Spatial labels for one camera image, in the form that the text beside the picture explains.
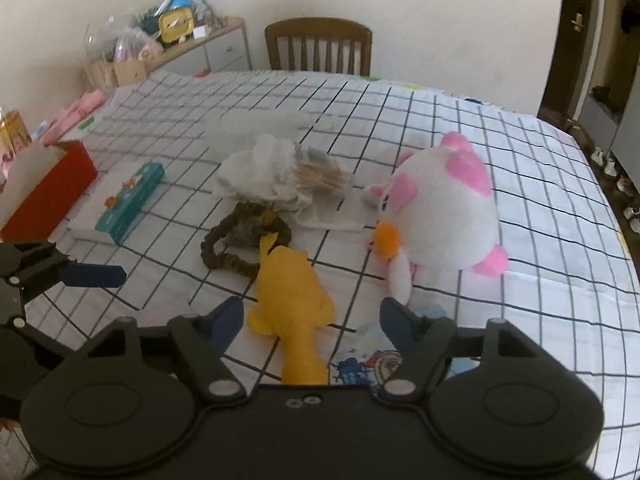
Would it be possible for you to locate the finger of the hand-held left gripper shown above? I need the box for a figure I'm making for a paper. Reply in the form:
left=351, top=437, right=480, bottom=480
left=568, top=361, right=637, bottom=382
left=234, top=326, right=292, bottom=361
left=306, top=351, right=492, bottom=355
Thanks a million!
left=0, top=240, right=126, bottom=322
left=0, top=322, right=68, bottom=370

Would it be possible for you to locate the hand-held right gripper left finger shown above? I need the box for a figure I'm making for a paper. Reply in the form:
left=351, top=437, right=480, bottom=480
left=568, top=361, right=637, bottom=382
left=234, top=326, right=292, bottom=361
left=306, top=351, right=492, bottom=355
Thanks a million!
left=99, top=296, right=246, bottom=404

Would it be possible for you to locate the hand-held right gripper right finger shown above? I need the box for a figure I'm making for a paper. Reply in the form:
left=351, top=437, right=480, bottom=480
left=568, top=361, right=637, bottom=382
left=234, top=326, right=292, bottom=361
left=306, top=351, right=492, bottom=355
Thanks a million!
left=381, top=298, right=534, bottom=404

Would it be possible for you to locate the light blue printed pouch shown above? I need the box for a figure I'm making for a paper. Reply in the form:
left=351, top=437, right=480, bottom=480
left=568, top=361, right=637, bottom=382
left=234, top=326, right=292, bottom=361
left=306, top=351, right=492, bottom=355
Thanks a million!
left=330, top=305, right=486, bottom=387

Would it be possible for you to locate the yellow plush toy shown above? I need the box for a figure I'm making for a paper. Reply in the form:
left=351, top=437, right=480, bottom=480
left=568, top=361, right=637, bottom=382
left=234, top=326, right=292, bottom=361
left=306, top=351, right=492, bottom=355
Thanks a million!
left=247, top=232, right=337, bottom=386

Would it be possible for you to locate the brown scrunchie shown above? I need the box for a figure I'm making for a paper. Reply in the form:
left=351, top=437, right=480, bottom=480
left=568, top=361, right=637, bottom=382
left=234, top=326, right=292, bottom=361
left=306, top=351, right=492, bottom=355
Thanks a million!
left=200, top=201, right=293, bottom=281

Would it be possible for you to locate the white cloth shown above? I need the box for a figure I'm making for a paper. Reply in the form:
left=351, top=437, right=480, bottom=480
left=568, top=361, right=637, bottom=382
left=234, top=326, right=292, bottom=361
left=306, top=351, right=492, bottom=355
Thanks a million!
left=212, top=135, right=321, bottom=213

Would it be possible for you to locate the beige mesh cloth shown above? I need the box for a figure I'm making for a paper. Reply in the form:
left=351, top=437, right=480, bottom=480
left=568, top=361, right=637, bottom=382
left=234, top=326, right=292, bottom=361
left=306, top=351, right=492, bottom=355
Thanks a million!
left=292, top=144, right=375, bottom=233

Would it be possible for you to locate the tissue packet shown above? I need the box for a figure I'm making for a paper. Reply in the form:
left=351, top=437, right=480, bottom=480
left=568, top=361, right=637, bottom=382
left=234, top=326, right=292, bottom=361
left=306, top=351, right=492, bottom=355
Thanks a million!
left=95, top=161, right=166, bottom=245

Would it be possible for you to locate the white and pink plush toy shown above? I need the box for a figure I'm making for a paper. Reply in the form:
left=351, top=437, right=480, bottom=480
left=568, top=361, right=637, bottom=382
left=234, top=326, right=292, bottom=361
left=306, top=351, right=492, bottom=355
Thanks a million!
left=362, top=131, right=509, bottom=306

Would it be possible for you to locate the pink printed cloth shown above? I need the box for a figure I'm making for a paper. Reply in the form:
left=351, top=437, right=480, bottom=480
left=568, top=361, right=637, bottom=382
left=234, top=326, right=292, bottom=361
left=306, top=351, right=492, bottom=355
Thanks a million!
left=42, top=89, right=106, bottom=143

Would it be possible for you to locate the yellow labelled bottle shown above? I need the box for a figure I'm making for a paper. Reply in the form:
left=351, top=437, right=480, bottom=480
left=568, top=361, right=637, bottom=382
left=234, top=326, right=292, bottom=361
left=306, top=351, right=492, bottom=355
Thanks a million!
left=0, top=107, right=28, bottom=153

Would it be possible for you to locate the black checked white sheet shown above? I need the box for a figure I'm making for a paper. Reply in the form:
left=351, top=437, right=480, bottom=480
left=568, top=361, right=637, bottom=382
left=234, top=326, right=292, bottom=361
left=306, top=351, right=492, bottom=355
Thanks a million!
left=10, top=69, right=640, bottom=478

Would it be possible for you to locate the plastic bag of pink items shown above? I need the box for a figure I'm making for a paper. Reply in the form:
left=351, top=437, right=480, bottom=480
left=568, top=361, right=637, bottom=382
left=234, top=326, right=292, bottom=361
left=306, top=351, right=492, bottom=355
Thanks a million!
left=85, top=10, right=166, bottom=68

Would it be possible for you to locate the wooden top sideboard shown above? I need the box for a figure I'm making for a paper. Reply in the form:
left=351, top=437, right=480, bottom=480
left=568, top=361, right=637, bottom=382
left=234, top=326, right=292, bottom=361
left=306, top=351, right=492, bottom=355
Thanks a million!
left=145, top=16, right=251, bottom=78

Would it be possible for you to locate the grey cabinet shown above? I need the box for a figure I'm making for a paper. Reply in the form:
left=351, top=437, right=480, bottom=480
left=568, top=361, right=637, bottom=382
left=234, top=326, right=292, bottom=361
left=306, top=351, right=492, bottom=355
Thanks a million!
left=577, top=0, right=640, bottom=161

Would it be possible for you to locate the wooden chair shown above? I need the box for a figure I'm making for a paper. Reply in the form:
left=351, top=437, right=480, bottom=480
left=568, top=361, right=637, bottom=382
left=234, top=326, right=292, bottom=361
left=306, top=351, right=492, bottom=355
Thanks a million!
left=264, top=17, right=373, bottom=77

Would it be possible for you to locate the dark wooden door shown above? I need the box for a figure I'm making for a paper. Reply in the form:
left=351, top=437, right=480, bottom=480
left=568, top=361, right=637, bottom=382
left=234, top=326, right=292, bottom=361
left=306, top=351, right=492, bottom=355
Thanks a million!
left=537, top=0, right=608, bottom=126

